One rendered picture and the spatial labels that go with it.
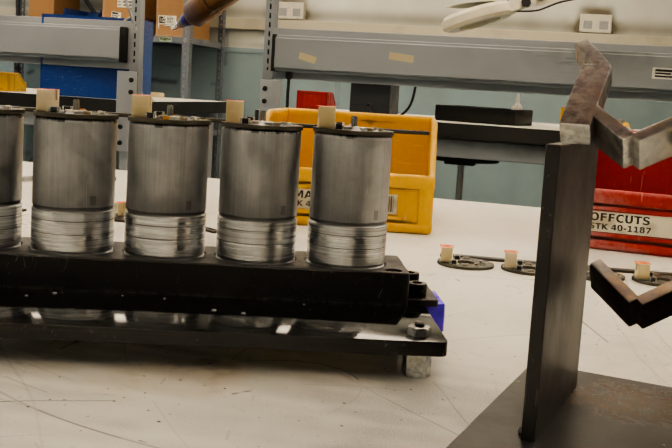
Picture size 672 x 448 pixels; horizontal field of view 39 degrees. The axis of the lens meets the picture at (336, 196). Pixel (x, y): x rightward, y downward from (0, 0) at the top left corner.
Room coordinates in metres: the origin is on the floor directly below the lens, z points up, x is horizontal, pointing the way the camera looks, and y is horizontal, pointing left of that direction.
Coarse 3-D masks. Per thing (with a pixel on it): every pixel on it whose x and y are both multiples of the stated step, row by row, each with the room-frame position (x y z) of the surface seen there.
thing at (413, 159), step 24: (288, 120) 0.61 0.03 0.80; (312, 120) 0.61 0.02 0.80; (336, 120) 0.61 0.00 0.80; (360, 120) 0.61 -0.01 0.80; (384, 120) 0.61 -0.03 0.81; (408, 120) 0.61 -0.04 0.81; (432, 120) 0.56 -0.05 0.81; (312, 144) 0.61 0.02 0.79; (408, 144) 0.61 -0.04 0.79; (432, 144) 0.52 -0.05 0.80; (408, 168) 0.61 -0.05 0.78; (432, 168) 0.51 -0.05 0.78; (408, 192) 0.49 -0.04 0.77; (432, 192) 0.49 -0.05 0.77; (408, 216) 0.49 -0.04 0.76
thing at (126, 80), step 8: (120, 72) 2.76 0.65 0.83; (128, 72) 2.75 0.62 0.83; (136, 72) 2.74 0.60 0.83; (120, 80) 2.76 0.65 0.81; (128, 80) 2.75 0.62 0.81; (136, 80) 2.75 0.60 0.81; (120, 88) 2.76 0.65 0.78; (128, 88) 2.75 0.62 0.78; (136, 88) 2.75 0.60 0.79; (120, 96) 2.76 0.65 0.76; (128, 96) 2.75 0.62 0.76; (120, 104) 2.76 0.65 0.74; (128, 104) 2.75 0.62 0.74; (120, 112) 2.76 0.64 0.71; (128, 112) 2.75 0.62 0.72; (120, 120) 2.76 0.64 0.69; (128, 120) 2.75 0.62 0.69; (120, 128) 2.75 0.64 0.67; (128, 128) 2.75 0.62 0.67; (120, 136) 2.75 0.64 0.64; (120, 144) 2.75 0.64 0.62
